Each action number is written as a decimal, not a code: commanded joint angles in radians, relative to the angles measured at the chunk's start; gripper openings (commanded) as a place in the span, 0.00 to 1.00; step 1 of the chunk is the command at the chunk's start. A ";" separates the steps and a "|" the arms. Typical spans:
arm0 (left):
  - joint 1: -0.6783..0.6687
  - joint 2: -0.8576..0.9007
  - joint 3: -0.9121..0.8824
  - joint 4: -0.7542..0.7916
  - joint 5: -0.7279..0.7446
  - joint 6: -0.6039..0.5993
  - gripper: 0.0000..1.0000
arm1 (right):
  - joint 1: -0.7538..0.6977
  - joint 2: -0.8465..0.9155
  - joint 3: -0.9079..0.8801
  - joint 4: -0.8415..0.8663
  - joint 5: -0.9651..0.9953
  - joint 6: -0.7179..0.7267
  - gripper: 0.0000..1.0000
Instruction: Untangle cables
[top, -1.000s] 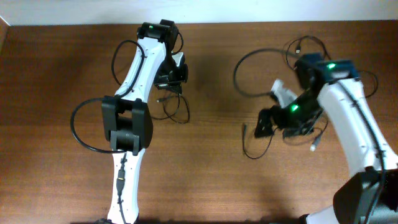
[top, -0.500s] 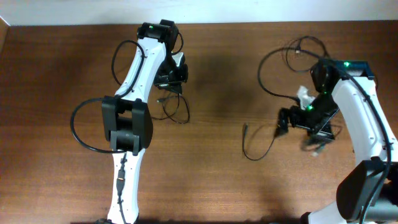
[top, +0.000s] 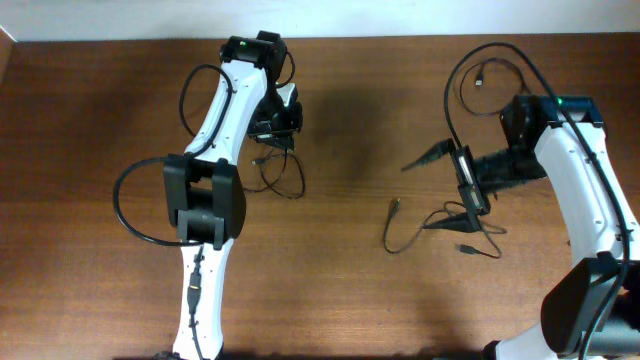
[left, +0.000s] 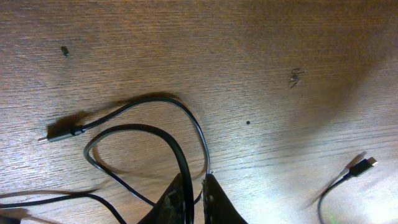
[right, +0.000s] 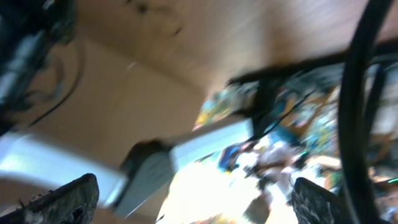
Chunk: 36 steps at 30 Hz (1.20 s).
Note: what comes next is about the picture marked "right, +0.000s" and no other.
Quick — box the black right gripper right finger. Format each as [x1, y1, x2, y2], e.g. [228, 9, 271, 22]
[292, 177, 351, 224]

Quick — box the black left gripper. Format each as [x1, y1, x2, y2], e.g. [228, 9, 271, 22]
[1, 0, 76, 134]

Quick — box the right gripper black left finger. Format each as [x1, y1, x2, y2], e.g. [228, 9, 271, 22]
[1, 173, 100, 224]

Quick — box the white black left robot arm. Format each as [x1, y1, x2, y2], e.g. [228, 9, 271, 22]
[1, 1, 253, 223]

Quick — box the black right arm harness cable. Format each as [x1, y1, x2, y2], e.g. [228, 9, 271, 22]
[337, 0, 396, 224]

